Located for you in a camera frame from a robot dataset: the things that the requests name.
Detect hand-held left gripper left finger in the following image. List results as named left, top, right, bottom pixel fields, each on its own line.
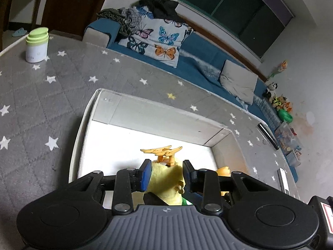
left=68, top=159, right=152, bottom=213

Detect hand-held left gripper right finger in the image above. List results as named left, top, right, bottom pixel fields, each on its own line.
left=183, top=160, right=274, bottom=214

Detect yellow plush chick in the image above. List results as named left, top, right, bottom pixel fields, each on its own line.
left=140, top=145, right=186, bottom=206

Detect orange rubber duck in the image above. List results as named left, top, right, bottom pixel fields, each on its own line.
left=215, top=166, right=231, bottom=196

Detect grey cardboard box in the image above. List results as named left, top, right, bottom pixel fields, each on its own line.
left=68, top=89, right=247, bottom=206

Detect white remote control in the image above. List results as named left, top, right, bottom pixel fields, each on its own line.
left=278, top=169, right=290, bottom=194

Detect clear plastic toy box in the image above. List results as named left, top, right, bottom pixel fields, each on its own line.
left=274, top=122, right=303, bottom=167

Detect black remote control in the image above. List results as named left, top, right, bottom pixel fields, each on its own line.
left=257, top=123, right=280, bottom=150

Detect grey pillow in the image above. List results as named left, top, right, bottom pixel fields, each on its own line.
left=220, top=59, right=258, bottom=105

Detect blue sofa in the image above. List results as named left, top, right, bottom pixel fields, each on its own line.
left=83, top=18, right=299, bottom=183

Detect green plastic toy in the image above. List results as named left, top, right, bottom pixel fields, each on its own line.
left=277, top=109, right=293, bottom=123

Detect panda plush toy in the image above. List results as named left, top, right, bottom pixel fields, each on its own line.
left=262, top=81, right=279, bottom=98

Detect butterfly print pillow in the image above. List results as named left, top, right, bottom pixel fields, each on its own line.
left=118, top=5, right=194, bottom=68

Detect plush flower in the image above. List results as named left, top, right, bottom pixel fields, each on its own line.
left=269, top=60, right=289, bottom=79

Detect striped grey cloth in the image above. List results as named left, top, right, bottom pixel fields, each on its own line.
left=97, top=7, right=142, bottom=38

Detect white jar with green lid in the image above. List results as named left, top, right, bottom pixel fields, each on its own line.
left=25, top=27, right=49, bottom=63

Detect black clothes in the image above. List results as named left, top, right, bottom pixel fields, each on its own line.
left=139, top=0, right=186, bottom=23

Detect dark window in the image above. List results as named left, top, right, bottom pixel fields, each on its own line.
left=178, top=0, right=294, bottom=59

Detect brown wooden door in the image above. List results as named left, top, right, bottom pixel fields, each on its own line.
left=42, top=0, right=115, bottom=37

